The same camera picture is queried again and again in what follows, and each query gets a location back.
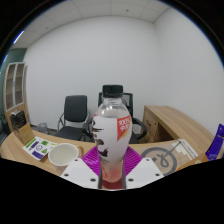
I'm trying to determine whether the flat dark brown carton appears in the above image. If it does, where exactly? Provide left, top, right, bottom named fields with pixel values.
left=9, top=109, right=27, bottom=130

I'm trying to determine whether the brown cardboard box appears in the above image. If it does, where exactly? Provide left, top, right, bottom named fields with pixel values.
left=9, top=121, right=35, bottom=146

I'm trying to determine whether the wooden shelf unit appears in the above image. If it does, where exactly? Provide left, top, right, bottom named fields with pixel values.
left=2, top=61, right=29, bottom=133

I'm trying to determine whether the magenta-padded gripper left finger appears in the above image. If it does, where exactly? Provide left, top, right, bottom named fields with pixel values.
left=60, top=145, right=103, bottom=190

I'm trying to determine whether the white speckled ceramic mug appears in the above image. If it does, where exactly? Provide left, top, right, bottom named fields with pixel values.
left=47, top=142, right=85, bottom=175

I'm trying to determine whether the ceiling light panel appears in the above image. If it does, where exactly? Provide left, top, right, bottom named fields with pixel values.
left=12, top=30, right=25, bottom=45

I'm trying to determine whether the low wooden side cabinet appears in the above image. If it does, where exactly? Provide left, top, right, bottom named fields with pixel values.
left=142, top=105, right=218, bottom=144

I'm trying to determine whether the black mesh office chair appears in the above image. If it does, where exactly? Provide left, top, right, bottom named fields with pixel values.
left=53, top=94, right=93, bottom=142

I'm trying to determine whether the small orange box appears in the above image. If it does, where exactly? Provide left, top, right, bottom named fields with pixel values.
left=175, top=153, right=209, bottom=172

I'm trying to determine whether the purple box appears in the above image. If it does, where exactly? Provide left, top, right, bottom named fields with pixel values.
left=204, top=123, right=224, bottom=162

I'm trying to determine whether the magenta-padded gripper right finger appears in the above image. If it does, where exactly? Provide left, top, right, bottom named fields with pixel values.
left=121, top=145, right=165, bottom=190

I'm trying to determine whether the clear drink bottle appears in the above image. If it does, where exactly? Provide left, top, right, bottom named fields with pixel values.
left=91, top=84, right=133, bottom=184

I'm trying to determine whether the white sheet of colourful stickers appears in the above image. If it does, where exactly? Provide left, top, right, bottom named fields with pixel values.
left=22, top=135, right=58, bottom=161

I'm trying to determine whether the black office chair, grey bag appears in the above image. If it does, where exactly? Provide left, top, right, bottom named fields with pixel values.
left=83, top=91, right=148, bottom=145

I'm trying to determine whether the flat round red coaster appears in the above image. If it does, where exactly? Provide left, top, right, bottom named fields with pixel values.
left=101, top=179, right=125, bottom=190

